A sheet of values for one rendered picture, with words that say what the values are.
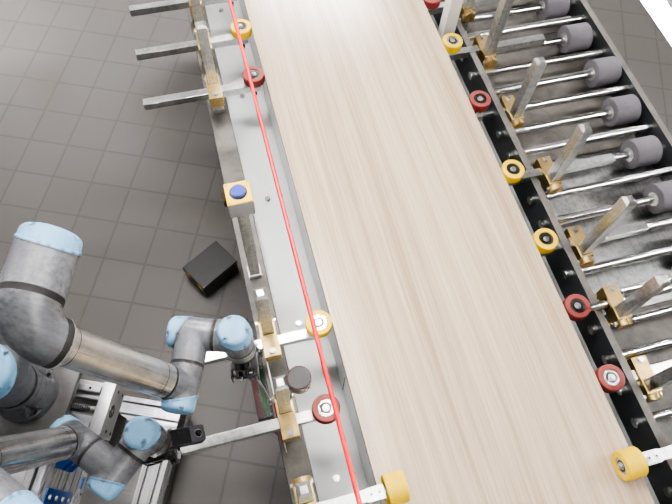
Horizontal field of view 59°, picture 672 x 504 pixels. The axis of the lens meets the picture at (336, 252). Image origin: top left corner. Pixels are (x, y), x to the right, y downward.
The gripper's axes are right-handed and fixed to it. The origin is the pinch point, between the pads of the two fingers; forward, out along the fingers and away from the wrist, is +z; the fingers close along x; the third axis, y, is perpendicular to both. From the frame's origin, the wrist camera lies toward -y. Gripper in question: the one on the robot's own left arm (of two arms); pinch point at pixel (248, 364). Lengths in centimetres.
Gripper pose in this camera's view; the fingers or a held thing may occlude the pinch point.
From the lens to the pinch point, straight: 169.7
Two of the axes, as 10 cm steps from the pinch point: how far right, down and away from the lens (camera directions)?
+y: 1.1, 8.9, -4.4
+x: 9.9, -0.9, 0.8
